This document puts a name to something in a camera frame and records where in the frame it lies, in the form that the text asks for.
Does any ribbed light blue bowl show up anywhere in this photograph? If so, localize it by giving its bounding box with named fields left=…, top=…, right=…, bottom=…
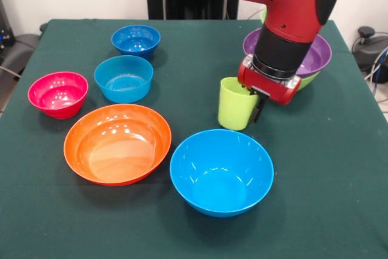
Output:
left=93, top=55, right=154, bottom=104

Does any large light blue bowl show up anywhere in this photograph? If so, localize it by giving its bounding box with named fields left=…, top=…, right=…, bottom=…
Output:
left=169, top=129, right=275, bottom=218

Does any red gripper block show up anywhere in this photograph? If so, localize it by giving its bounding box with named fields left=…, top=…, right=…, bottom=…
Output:
left=237, top=54, right=303, bottom=124

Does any black box device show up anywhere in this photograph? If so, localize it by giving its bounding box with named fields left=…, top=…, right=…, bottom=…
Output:
left=0, top=0, right=16, bottom=48

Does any pink plastic bowl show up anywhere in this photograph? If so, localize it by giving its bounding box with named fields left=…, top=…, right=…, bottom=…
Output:
left=27, top=71, right=89, bottom=120

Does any dark green table cloth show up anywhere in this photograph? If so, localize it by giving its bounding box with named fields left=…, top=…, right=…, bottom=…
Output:
left=0, top=18, right=388, bottom=259

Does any large green bowl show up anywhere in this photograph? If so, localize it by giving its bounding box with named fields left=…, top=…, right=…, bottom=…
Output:
left=298, top=70, right=321, bottom=92

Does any green plastic cup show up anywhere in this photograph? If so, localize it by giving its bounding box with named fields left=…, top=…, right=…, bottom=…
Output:
left=217, top=76, right=261, bottom=132

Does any orange plastic bowl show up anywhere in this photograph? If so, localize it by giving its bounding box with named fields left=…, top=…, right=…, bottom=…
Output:
left=62, top=103, right=173, bottom=187

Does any purple plastic bowl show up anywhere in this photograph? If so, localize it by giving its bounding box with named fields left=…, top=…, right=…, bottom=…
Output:
left=242, top=27, right=333, bottom=79

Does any dark blue bowl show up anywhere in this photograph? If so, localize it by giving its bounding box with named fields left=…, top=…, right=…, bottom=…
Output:
left=110, top=24, right=162, bottom=61

